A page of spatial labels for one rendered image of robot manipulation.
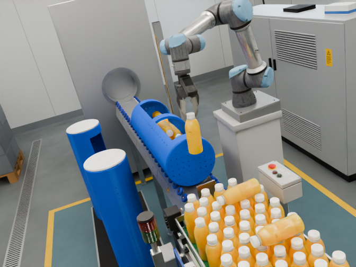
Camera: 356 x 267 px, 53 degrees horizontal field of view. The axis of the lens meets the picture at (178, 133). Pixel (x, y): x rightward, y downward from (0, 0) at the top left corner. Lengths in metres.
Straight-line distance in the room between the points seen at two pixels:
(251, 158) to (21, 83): 5.26
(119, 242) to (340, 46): 2.20
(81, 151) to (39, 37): 3.95
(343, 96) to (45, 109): 5.23
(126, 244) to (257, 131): 1.15
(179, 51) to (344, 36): 1.78
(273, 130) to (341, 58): 1.09
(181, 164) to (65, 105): 5.20
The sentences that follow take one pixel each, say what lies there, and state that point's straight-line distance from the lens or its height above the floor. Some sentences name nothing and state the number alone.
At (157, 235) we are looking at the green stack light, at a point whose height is 1.18.
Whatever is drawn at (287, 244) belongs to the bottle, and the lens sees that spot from 1.40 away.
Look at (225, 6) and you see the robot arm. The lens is 1.92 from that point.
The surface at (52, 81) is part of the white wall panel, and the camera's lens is 6.82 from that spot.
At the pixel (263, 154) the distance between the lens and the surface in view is 2.27.
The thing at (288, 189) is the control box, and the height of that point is 1.06.
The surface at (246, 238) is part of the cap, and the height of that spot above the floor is 1.09.
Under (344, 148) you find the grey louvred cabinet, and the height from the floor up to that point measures 0.36.
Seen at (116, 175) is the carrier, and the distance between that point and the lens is 2.25.
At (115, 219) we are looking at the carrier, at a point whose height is 0.66.
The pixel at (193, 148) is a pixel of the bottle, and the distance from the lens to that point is 1.62.
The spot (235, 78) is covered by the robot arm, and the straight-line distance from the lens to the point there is 2.15.
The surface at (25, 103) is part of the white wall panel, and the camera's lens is 6.95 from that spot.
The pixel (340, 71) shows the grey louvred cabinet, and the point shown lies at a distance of 3.15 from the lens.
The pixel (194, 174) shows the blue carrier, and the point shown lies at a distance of 1.93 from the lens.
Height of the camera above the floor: 1.99
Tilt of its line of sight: 23 degrees down
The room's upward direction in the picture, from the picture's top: 13 degrees counter-clockwise
